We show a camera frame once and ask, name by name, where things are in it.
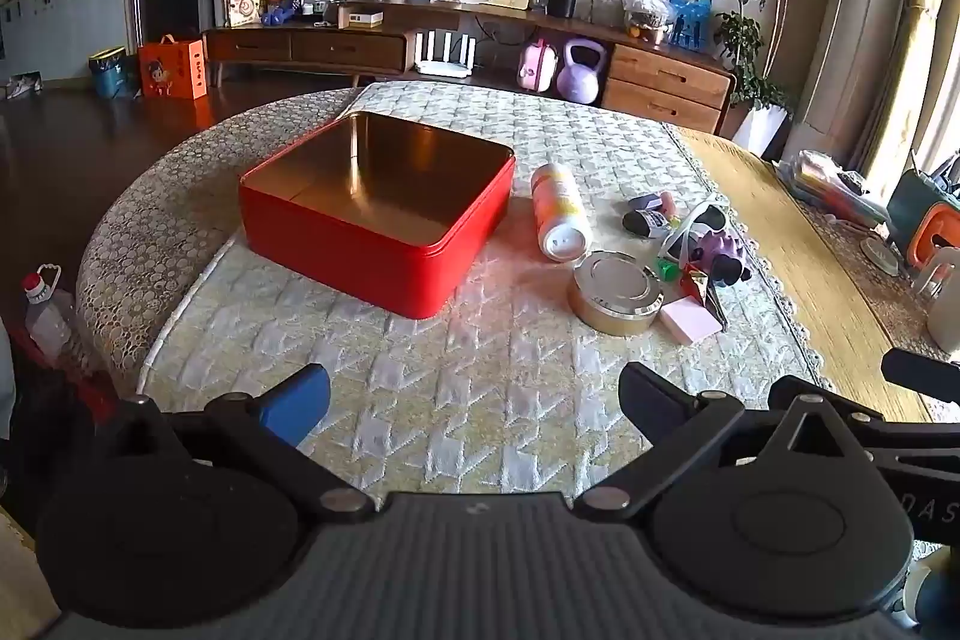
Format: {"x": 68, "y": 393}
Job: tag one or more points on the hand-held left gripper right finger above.
{"x": 652, "y": 396}

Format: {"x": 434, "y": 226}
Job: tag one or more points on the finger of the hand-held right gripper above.
{"x": 922, "y": 374}

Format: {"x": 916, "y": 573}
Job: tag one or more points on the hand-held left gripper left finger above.
{"x": 296, "y": 404}

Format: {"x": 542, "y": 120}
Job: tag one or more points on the pink sticky note pad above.
{"x": 690, "y": 321}

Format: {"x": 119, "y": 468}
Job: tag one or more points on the round silver tin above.
{"x": 615, "y": 287}

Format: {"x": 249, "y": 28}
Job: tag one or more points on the red clip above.
{"x": 694, "y": 287}

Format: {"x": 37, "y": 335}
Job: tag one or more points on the small green toy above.
{"x": 665, "y": 269}

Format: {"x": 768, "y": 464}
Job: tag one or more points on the white sunglasses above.
{"x": 679, "y": 246}

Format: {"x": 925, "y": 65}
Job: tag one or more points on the red square tin box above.
{"x": 337, "y": 250}

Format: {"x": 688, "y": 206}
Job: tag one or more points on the purple hedgehog toy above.
{"x": 716, "y": 250}

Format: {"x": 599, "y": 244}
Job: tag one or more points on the pink marker pen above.
{"x": 669, "y": 206}

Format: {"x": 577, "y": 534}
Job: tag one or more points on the orange white spray bottle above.
{"x": 559, "y": 209}

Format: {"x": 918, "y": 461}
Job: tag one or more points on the white kettle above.
{"x": 946, "y": 310}

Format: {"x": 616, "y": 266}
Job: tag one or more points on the white round disc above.
{"x": 879, "y": 256}

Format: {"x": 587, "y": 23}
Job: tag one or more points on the white quilted mat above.
{"x": 450, "y": 370}

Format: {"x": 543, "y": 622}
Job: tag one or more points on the yellow quilted cloth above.
{"x": 765, "y": 220}

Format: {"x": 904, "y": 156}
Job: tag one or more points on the stack of plastic folders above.
{"x": 832, "y": 183}

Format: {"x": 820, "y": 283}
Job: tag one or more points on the plastic bottle red cap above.
{"x": 46, "y": 325}

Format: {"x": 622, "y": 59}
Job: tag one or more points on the large potted tree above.
{"x": 761, "y": 130}

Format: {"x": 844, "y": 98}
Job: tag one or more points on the wooden TV cabinet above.
{"x": 667, "y": 78}

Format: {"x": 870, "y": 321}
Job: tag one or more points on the purple kettlebell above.
{"x": 579, "y": 81}

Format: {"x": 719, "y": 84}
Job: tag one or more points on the pink toy case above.
{"x": 538, "y": 66}

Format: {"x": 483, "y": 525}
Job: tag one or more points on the orange gift box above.
{"x": 172, "y": 70}

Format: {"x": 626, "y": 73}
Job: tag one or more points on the beige window curtain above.
{"x": 885, "y": 10}

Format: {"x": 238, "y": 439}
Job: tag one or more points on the white router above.
{"x": 442, "y": 69}

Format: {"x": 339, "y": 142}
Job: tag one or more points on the blue bucket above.
{"x": 112, "y": 78}

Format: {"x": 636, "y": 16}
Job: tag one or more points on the blue box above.
{"x": 690, "y": 21}

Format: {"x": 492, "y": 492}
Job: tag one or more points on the plastic bag of fruit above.
{"x": 646, "y": 14}

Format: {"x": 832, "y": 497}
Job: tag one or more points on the small white box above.
{"x": 364, "y": 18}

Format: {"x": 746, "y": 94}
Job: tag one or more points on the pair of shoes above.
{"x": 22, "y": 87}

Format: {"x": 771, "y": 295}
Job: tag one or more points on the white wall cabinets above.
{"x": 67, "y": 3}

